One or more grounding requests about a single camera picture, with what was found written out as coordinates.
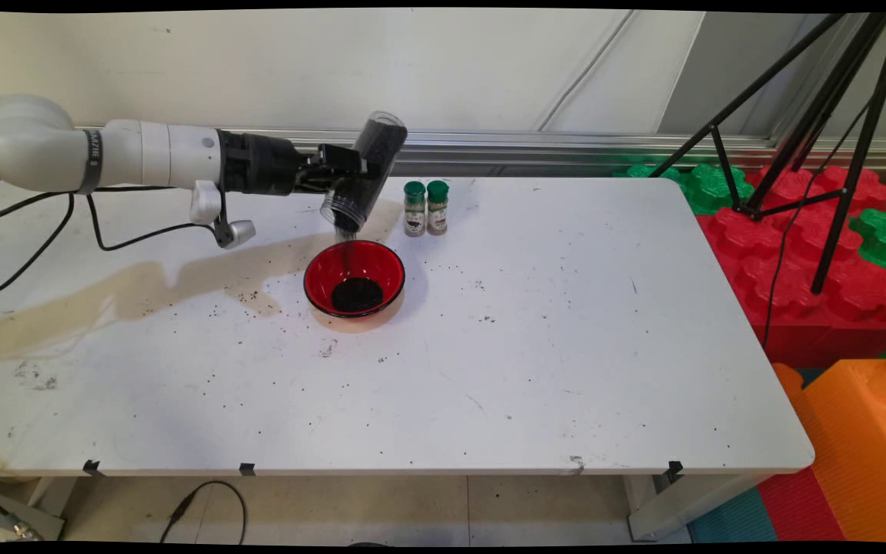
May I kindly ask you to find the teal floor mat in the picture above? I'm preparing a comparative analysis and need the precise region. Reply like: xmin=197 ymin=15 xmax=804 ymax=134
xmin=688 ymin=486 xmax=778 ymax=543

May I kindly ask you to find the grey wall cable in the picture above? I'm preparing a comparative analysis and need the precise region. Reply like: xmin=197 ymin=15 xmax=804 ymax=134
xmin=535 ymin=9 xmax=636 ymax=132

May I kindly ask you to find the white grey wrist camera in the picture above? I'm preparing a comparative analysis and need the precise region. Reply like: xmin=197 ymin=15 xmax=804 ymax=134
xmin=189 ymin=179 xmax=257 ymax=249

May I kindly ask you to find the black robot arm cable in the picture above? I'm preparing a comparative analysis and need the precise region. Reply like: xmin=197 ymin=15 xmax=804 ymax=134
xmin=0 ymin=185 xmax=222 ymax=295

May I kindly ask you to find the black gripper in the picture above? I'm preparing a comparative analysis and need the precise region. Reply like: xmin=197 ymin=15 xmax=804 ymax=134
xmin=218 ymin=131 xmax=368 ymax=196

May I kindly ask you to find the red floor mat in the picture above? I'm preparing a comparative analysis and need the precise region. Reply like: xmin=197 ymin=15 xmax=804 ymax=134
xmin=757 ymin=466 xmax=848 ymax=543

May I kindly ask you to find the orange foam block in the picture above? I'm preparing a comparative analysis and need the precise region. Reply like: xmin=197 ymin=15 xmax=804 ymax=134
xmin=772 ymin=355 xmax=886 ymax=543

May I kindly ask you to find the black arm strap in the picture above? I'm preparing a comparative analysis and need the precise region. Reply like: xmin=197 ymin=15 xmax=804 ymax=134
xmin=78 ymin=128 xmax=104 ymax=195

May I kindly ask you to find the aluminium rail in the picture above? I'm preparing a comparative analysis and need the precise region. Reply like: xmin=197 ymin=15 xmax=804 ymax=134
xmin=74 ymin=127 xmax=886 ymax=178

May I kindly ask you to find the clear jar with black grains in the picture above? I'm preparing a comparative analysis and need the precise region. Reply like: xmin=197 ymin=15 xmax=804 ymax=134
xmin=320 ymin=111 xmax=408 ymax=234

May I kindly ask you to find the cable with metal connectors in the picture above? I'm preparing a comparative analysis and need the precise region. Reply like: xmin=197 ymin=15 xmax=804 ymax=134
xmin=0 ymin=485 xmax=38 ymax=541

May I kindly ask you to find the black floor cable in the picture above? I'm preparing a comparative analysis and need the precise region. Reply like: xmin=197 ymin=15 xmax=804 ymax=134
xmin=160 ymin=481 xmax=248 ymax=545

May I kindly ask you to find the black tripod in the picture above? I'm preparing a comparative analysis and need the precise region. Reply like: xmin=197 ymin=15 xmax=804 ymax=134
xmin=647 ymin=12 xmax=886 ymax=295

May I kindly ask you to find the white table leg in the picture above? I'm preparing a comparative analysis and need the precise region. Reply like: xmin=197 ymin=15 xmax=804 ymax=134
xmin=628 ymin=473 xmax=767 ymax=542
xmin=0 ymin=476 xmax=78 ymax=542

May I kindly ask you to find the green capped spice bottle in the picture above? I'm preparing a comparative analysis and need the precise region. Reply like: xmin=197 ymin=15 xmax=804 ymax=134
xmin=426 ymin=180 xmax=451 ymax=236
xmin=403 ymin=182 xmax=428 ymax=238

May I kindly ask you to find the black grain pile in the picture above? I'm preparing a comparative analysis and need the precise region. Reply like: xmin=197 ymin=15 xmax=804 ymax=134
xmin=331 ymin=277 xmax=385 ymax=314

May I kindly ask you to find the red bowl with black rim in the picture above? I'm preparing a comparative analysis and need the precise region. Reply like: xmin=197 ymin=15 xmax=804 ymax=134
xmin=304 ymin=240 xmax=407 ymax=319

